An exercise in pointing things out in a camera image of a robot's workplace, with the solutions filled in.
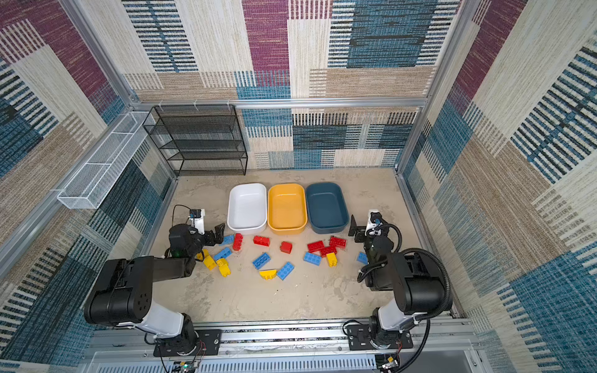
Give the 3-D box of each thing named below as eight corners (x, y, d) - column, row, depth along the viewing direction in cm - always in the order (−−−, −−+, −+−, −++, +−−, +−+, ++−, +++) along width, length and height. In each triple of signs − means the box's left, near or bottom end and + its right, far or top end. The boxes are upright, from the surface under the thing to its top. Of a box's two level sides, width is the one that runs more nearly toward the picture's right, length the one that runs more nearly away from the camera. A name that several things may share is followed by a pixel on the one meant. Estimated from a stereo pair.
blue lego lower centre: (277, 275, 89) (276, 273, 87) (288, 262, 92) (287, 260, 90) (283, 281, 88) (283, 278, 86) (294, 267, 91) (294, 265, 89)
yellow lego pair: (222, 278, 89) (220, 275, 86) (218, 264, 92) (215, 260, 90) (232, 273, 90) (230, 270, 87) (227, 259, 93) (225, 256, 91)
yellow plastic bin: (266, 235, 100) (263, 227, 94) (270, 193, 114) (269, 183, 109) (307, 235, 100) (307, 226, 94) (306, 193, 114) (306, 183, 109)
